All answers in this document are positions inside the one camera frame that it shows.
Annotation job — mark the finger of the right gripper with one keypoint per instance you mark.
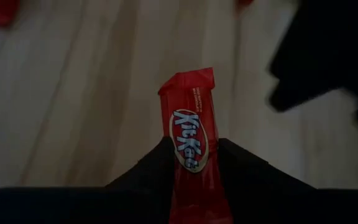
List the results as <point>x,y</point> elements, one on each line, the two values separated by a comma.
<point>322,46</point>

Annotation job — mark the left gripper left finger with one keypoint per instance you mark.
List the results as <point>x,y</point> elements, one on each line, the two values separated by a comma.
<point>135,202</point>

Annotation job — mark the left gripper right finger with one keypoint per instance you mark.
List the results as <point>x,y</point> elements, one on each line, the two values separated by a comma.
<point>275,205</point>

